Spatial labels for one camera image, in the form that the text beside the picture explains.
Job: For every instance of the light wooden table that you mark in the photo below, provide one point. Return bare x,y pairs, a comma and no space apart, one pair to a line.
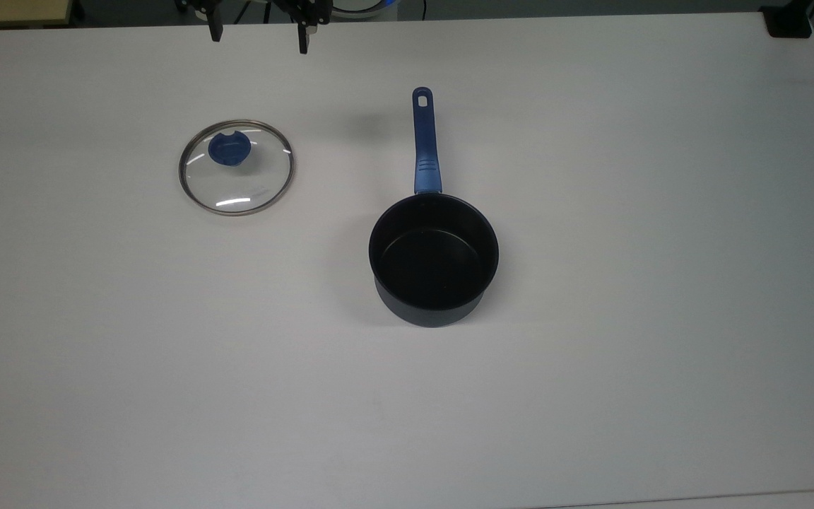
8,10

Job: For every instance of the black tripod stand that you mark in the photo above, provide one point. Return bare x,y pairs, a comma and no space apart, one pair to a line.
244,11

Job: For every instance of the glass lid with blue knob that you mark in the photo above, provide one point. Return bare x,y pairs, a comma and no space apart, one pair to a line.
237,167

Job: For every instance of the black table clamp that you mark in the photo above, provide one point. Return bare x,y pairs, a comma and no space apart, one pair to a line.
788,20

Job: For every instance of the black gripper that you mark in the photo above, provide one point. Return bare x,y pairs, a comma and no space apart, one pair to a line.
304,8

